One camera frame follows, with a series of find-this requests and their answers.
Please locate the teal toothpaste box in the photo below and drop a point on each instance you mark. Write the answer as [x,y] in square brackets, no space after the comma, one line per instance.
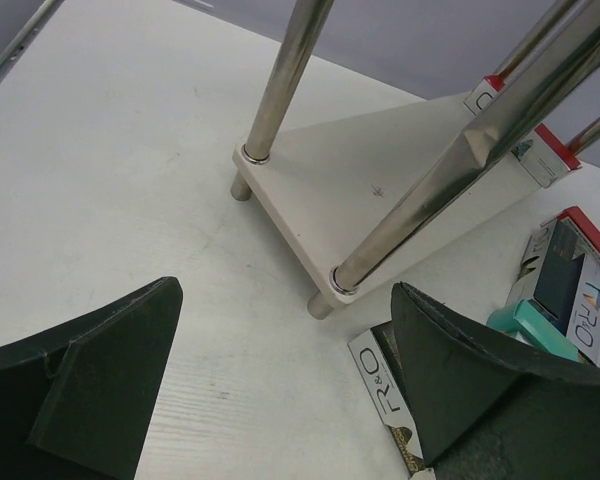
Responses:
[524,322]

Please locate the red silver toothpaste box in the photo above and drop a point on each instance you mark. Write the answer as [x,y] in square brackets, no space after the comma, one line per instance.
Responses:
[545,157]

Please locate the black toothpaste box left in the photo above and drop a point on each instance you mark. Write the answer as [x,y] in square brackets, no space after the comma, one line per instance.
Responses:
[375,355]

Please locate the white two-tier shelf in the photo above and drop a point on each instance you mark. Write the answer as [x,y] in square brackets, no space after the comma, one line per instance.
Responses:
[363,198]

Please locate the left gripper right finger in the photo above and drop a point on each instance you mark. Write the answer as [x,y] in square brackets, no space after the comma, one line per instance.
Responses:
[487,406]

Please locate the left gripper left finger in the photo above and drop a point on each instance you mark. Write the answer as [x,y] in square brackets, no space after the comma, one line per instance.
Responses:
[76,400]

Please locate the black box under R&O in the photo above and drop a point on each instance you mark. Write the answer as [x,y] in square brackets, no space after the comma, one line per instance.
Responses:
[559,275]

